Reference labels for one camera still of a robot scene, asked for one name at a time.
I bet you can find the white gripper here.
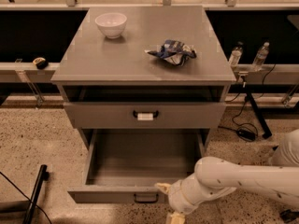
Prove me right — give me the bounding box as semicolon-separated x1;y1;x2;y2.
155;175;236;224

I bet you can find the grey drawer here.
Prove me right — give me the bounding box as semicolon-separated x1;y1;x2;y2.
64;102;225;129
68;129;204;203

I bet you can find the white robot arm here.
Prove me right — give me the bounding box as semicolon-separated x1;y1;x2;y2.
155;130;299;224

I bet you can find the grey top drawer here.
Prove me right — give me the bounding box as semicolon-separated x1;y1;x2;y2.
64;102;225;129

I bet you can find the grey drawer cabinet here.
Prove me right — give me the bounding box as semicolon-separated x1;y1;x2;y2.
52;6;235;147

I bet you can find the black stand leg right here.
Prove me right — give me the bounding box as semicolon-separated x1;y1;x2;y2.
244;86;272;139

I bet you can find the black stand leg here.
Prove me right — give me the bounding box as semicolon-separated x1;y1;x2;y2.
22;164;49;224
244;86;272;139

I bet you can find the black stand leg left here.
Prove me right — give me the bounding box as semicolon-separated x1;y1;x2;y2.
22;164;49;224

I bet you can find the crumpled blue chip bag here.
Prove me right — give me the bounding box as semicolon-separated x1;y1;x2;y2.
146;39;197;66

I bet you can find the clear water bottle left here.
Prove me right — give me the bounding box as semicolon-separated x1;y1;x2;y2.
228;42;243;69

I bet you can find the clear water bottle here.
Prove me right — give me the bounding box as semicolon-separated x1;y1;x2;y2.
252;42;269;72
228;42;243;69

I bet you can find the clear water bottle right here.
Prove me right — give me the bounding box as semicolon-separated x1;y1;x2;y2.
252;42;269;72

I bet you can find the white bowl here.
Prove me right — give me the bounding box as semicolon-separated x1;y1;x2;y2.
95;12;127;39

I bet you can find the yellow black tape measure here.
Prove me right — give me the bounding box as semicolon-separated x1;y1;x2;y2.
33;57;49;69

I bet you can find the black power adapter cable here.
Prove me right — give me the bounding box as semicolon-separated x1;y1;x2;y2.
217;63;277;142

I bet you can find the black floor cable left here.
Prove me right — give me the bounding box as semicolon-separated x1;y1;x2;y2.
0;171;53;224

